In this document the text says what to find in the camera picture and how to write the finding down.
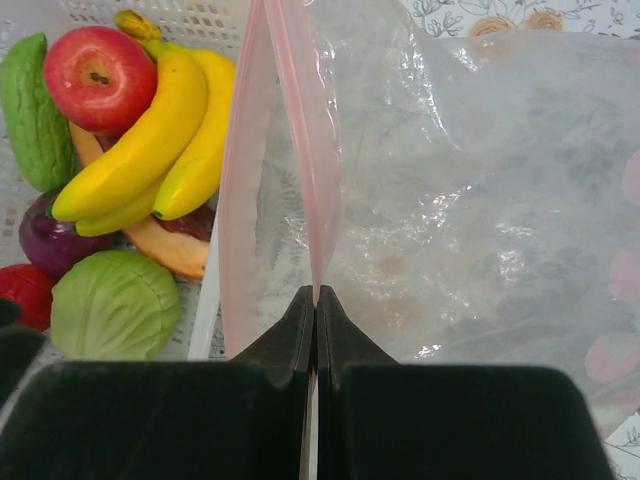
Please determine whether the green cabbage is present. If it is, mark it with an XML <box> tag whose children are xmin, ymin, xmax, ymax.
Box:
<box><xmin>50</xmin><ymin>250</ymin><xmax>182</xmax><ymax>361</ymax></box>

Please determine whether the green cucumber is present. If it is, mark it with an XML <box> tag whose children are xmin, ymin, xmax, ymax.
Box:
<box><xmin>1</xmin><ymin>32</ymin><xmax>77</xmax><ymax>192</ymax></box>

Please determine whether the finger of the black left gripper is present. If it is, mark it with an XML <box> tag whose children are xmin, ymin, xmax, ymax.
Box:
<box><xmin>0</xmin><ymin>298</ymin><xmax>45</xmax><ymax>400</ymax></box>

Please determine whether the clear zip top bag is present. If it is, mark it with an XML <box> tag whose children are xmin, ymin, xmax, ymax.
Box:
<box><xmin>218</xmin><ymin>1</ymin><xmax>639</xmax><ymax>437</ymax></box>

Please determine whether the red strawberry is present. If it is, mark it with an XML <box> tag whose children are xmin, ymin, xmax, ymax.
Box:
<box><xmin>1</xmin><ymin>264</ymin><xmax>56</xmax><ymax>332</ymax></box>

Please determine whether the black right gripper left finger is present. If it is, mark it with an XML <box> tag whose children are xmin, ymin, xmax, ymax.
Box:
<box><xmin>1</xmin><ymin>287</ymin><xmax>314</xmax><ymax>479</ymax></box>

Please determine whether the yellow banana bunch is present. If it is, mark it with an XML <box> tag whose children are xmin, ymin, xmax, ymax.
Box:
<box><xmin>51</xmin><ymin>9</ymin><xmax>236</xmax><ymax>237</ymax></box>

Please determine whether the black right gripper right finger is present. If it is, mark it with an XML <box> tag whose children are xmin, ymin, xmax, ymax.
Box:
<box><xmin>315</xmin><ymin>287</ymin><xmax>613</xmax><ymax>479</ymax></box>

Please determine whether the purple onion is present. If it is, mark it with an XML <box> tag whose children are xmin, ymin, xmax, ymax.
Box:
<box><xmin>19</xmin><ymin>189</ymin><xmax>116</xmax><ymax>280</ymax></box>

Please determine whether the red apple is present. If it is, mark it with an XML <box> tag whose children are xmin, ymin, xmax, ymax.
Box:
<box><xmin>43</xmin><ymin>26</ymin><xmax>157</xmax><ymax>137</ymax></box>

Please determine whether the floral table mat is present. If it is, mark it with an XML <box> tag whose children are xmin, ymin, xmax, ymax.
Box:
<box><xmin>409</xmin><ymin>0</ymin><xmax>640</xmax><ymax>480</ymax></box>

